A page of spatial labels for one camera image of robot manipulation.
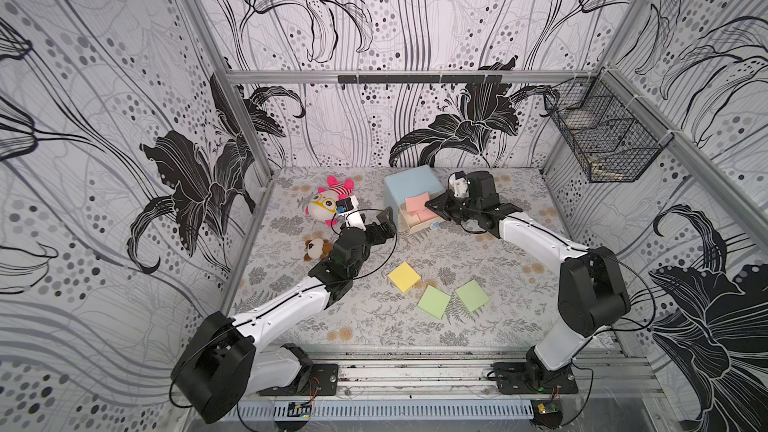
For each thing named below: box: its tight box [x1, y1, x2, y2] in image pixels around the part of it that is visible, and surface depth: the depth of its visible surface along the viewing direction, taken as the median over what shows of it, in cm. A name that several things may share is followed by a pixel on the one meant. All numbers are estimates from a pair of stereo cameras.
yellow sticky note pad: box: [388, 261, 421, 293], surface depth 92 cm
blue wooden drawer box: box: [384, 164, 446, 234], surface depth 92 cm
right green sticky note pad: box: [455, 279, 491, 312], surface depth 88 cm
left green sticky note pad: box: [417, 284, 451, 320], surface depth 88 cm
